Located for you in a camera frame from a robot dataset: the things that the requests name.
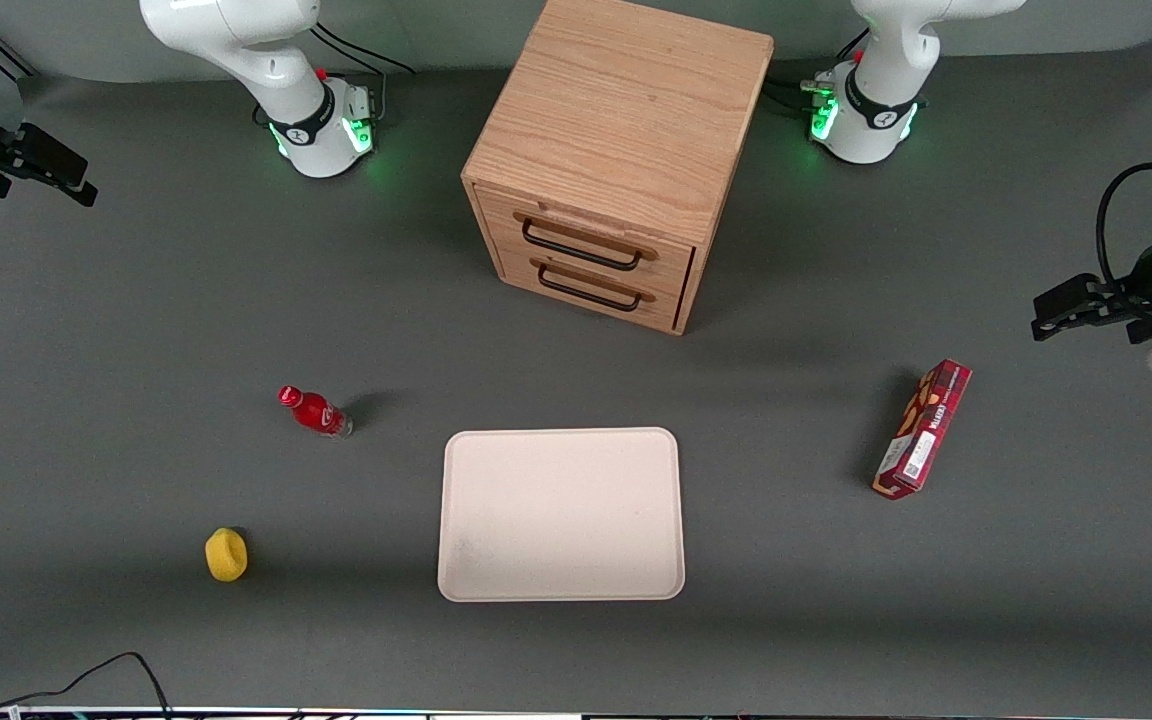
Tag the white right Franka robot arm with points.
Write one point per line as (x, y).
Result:
(266, 70)

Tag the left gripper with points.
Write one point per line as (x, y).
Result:
(1139, 297)

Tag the red snack box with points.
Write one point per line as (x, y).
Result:
(921, 430)

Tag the wooden drawer with light interior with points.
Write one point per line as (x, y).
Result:
(506, 210)

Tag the yellow lemon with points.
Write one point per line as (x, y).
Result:
(226, 555)

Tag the wooden drawer front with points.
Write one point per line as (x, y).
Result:
(526, 275)

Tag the wooden two-drawer cabinet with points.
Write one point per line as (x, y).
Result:
(626, 110)

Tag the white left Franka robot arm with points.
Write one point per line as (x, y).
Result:
(881, 80)

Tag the small red soda bottle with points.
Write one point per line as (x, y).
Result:
(316, 412)

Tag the beige rectangular tray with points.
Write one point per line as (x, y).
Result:
(561, 515)

